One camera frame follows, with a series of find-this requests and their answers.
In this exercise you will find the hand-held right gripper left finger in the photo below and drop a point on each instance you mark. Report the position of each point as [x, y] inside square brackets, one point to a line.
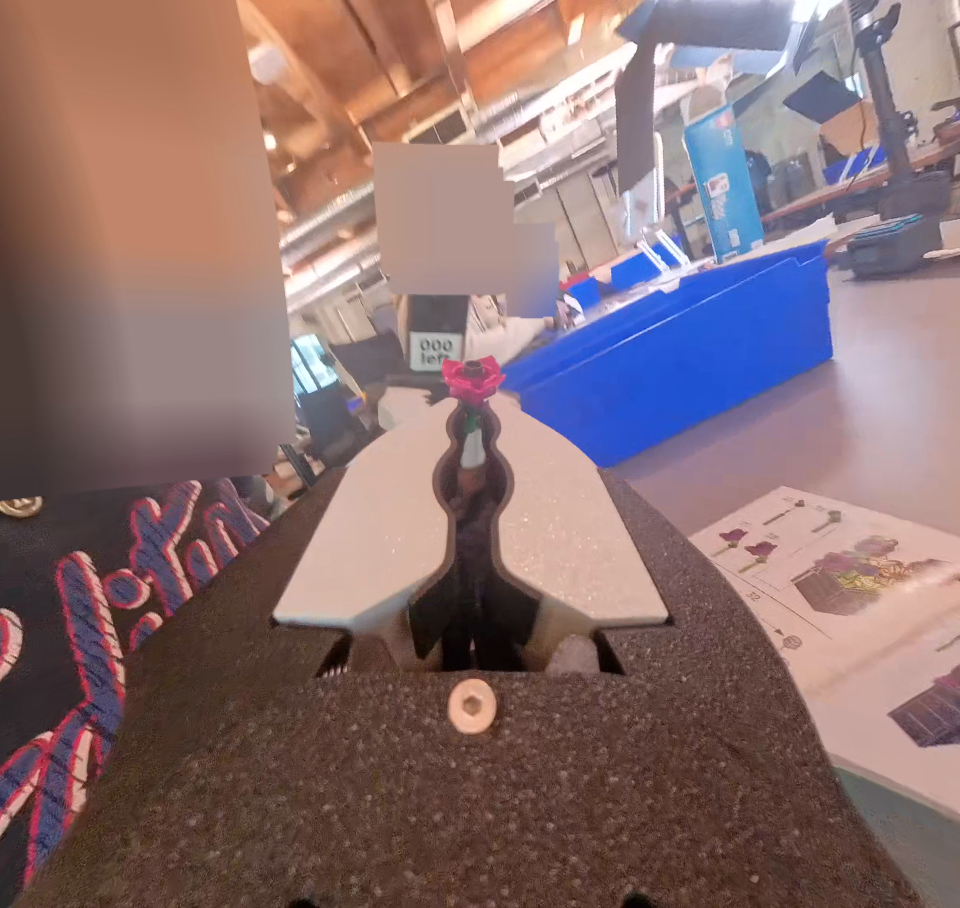
[375, 541]

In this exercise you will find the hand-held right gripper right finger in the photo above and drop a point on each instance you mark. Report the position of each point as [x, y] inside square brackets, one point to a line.
[578, 533]

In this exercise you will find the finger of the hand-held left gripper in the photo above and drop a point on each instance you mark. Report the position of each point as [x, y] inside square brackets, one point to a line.
[408, 407]

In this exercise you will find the magenta lego flower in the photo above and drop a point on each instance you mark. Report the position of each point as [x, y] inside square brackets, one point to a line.
[473, 380]

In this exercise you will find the green lego stem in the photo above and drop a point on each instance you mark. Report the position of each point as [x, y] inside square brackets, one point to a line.
[473, 440]

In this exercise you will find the large blue plastic bin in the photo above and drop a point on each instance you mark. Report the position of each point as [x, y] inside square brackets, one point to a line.
[690, 353]

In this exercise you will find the lego instruction booklet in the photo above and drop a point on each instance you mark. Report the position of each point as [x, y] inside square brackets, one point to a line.
[855, 608]

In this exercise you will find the tall blue box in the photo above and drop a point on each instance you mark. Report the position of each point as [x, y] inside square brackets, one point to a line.
[725, 181]

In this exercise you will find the small black device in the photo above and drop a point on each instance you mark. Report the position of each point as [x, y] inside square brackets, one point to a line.
[893, 245]

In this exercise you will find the studio light panel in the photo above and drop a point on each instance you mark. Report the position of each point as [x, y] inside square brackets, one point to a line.
[735, 8]

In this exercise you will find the black light stand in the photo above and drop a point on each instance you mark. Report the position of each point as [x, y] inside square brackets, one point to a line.
[893, 91]

